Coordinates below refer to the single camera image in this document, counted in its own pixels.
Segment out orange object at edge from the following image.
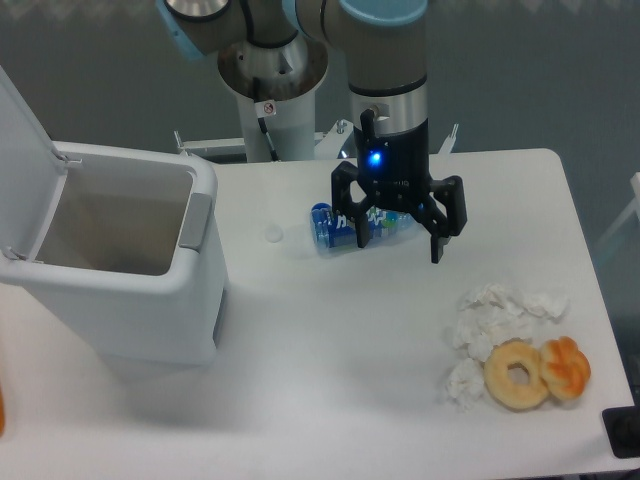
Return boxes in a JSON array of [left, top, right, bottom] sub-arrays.
[[0, 387, 6, 437]]

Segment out white trash can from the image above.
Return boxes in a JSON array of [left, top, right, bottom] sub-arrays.
[[1, 77, 228, 365]]

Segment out black device at corner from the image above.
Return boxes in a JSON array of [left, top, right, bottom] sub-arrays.
[[602, 406, 639, 459]]

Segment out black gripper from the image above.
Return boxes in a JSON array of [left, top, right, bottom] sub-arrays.
[[331, 108, 467, 264]]

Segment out large crumpled white tissue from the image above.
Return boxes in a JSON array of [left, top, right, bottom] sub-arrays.
[[451, 283, 570, 363]]

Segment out blue plastic drink bottle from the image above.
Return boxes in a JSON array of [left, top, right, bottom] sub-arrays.
[[310, 203, 415, 250]]

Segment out plain ring donut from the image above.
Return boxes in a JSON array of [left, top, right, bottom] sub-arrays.
[[483, 341, 549, 411]]

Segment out orange twisted bread bun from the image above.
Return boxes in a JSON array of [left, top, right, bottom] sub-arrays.
[[540, 336, 591, 401]]

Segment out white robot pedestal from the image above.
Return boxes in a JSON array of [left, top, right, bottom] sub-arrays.
[[175, 35, 356, 163]]

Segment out white frame at right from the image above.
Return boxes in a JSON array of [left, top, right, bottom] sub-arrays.
[[593, 172, 639, 268]]

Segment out small crumpled white tissue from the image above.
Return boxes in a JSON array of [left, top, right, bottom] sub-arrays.
[[445, 358, 485, 411]]

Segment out black cable on pedestal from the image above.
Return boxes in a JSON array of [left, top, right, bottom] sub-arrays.
[[251, 76, 280, 163]]

